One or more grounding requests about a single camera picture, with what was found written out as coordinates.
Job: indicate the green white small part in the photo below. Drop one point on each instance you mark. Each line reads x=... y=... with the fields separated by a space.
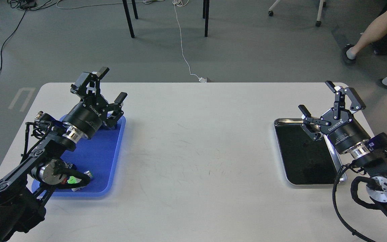
x=73 y=180

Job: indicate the blue plastic tray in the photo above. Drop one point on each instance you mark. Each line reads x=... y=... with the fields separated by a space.
x=98 y=155

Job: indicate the metal tray with black mat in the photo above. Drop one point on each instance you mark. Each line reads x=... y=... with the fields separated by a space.
x=306 y=163

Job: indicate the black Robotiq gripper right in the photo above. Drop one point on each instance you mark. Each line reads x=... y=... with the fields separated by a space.
x=344 y=132

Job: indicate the white power adapter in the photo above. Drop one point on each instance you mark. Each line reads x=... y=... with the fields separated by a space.
x=203 y=79

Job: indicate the person legs with sandals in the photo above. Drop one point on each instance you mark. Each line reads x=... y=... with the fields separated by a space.
x=374 y=32

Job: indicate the white chair base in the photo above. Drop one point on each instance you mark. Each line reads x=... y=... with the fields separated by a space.
x=300 y=9

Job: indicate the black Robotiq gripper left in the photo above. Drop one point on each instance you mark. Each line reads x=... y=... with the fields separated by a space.
x=88 y=115

